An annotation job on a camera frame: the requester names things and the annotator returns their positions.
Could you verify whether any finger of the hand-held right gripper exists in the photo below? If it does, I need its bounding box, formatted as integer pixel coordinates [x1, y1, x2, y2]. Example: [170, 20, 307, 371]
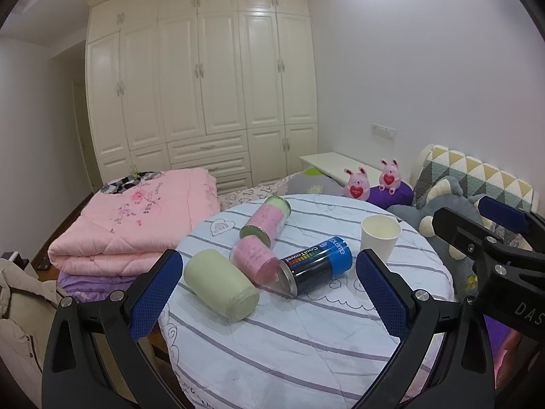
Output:
[431, 207, 504, 266]
[477, 195, 545, 251]

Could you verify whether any grey plush toy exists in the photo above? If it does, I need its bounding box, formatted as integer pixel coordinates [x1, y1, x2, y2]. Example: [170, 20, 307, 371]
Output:
[387, 176, 503, 299]

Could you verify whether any blue and black can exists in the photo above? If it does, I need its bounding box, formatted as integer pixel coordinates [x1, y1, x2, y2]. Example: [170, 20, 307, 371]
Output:
[279, 235, 354, 297]

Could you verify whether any pink canister with clear end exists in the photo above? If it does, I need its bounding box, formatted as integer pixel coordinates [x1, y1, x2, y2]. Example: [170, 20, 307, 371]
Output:
[229, 236, 282, 289]

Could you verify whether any white bedside table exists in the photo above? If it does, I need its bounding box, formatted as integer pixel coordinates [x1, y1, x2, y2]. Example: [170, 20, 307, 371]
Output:
[299, 152, 411, 188]

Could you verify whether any pink floral quilt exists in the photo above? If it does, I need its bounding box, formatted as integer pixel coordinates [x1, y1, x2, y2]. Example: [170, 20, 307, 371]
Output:
[48, 168, 222, 275]

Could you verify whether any pale green cup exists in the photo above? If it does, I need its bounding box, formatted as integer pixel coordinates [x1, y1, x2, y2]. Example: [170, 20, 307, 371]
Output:
[183, 248, 261, 324]

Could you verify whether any purple cushion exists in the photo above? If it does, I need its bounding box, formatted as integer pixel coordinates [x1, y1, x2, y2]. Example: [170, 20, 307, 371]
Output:
[367, 180, 415, 207]

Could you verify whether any pink bunny toy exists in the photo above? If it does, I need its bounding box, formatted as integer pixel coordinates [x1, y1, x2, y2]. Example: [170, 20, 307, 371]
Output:
[344, 165, 370, 200]
[379, 158, 401, 191]

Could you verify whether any triangle pattern headboard cover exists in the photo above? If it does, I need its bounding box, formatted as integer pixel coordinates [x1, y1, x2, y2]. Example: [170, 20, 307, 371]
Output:
[411, 144, 535, 214]

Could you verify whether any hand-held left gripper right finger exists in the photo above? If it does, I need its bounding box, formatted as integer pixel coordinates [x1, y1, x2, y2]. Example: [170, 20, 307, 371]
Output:
[353, 248, 497, 409]

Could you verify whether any grey flower print pillow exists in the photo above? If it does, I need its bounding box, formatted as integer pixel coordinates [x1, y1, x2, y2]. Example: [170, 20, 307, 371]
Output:
[285, 167, 347, 199]

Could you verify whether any black and white checked cloth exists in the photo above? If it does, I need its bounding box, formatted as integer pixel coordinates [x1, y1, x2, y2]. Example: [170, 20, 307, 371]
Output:
[101, 171, 160, 197]

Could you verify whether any cream white wardrobe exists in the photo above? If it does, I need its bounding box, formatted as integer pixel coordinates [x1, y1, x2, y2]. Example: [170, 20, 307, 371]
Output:
[85, 0, 320, 194]

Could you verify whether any heart print bed sheet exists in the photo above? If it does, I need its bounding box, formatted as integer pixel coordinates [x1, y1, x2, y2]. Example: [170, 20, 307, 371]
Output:
[219, 178, 299, 211]

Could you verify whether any beige jacket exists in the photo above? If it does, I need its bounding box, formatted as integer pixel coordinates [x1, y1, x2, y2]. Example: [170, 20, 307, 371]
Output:
[0, 258, 69, 393]

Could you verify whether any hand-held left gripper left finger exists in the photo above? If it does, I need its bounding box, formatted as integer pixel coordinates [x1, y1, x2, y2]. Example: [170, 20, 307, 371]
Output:
[41, 248, 185, 409]

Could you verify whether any white paper cup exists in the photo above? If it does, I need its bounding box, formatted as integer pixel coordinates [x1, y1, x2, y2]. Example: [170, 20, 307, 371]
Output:
[360, 215, 402, 260]

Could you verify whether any purple folded blanket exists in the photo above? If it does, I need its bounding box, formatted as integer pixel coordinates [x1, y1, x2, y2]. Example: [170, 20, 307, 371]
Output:
[57, 269, 143, 304]

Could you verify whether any pink canister with green caps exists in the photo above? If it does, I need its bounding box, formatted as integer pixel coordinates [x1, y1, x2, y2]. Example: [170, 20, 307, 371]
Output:
[238, 195, 292, 248]

